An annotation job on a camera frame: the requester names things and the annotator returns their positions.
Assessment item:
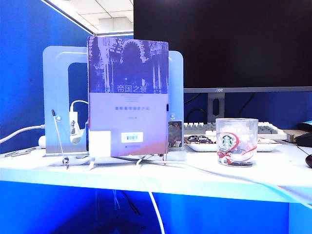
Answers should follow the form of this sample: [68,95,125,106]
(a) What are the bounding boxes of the Starbucks drinking glass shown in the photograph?
[215,118,259,168]

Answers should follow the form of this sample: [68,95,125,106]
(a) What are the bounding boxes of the small photo card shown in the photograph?
[168,120,183,149]

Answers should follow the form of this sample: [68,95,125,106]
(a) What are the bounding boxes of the purple hardcover book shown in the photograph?
[87,36,169,156]

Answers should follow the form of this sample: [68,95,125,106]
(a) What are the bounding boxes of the grey monitor stand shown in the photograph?
[207,92,226,124]

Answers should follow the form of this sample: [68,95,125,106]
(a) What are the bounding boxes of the white tray with snacks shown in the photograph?
[184,135,283,152]

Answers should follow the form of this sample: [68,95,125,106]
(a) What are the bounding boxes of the white square adapter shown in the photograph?
[89,130,113,156]

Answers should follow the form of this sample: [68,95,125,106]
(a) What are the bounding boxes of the white power plug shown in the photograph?
[69,111,86,144]

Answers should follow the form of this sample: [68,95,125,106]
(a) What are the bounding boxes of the black AOC monitor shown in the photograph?
[133,0,312,93]

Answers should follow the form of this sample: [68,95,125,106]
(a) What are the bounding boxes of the thin black-tipped rod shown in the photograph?
[51,109,71,169]

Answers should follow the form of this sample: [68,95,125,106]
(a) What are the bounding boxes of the silver metal bookend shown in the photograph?
[42,45,185,161]

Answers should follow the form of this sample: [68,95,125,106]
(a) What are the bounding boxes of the beige and grey keyboard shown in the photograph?
[183,121,287,141]

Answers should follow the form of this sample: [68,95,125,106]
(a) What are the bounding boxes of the brown cardboard box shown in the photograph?
[282,129,299,143]

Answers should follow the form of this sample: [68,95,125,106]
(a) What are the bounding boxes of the white charging cable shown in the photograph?
[136,156,166,234]

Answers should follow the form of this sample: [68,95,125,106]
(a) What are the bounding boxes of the wire book stand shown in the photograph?
[86,153,170,171]

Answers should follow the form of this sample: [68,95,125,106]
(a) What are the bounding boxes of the white plug cable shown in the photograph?
[70,99,90,113]

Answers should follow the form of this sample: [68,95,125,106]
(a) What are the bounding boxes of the long grey cable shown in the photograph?
[143,159,312,210]

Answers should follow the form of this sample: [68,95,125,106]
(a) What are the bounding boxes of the thick white cable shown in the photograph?
[0,123,46,144]

